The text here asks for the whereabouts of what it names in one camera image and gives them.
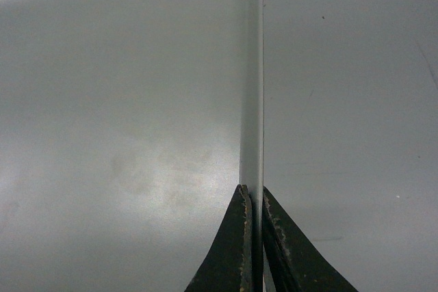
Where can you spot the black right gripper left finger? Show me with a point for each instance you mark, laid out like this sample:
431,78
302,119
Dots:
228,264

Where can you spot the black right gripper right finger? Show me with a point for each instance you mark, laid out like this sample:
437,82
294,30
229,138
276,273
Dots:
292,261

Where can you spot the grey silver serving tray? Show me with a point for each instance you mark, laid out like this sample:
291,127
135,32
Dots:
126,127

